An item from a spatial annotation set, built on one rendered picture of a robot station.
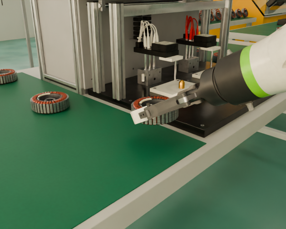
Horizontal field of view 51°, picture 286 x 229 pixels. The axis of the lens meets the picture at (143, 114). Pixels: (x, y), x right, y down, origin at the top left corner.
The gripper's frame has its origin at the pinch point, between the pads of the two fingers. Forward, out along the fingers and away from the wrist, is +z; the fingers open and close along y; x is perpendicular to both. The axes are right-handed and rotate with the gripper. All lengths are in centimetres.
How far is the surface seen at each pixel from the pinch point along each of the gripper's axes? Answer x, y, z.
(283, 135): -52, 141, 41
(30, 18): 285, 304, 585
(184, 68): 9, 49, 25
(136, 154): -7.6, -9.3, 1.5
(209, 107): -5.9, 22.0, 1.4
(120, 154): -6.3, -11.8, 3.8
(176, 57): 12.0, 28.0, 10.5
